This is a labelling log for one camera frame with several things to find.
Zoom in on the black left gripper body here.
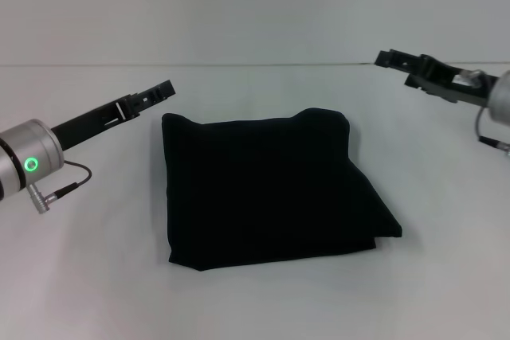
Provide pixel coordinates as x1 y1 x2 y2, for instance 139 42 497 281
49 94 134 154

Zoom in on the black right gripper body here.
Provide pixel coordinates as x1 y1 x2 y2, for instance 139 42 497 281
418 53 500 109

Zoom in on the black shirt with FREE print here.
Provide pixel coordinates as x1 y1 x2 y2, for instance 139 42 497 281
160 107 404 274

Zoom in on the grey right gripper cable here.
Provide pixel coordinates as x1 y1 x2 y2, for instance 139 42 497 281
454 68 510 154

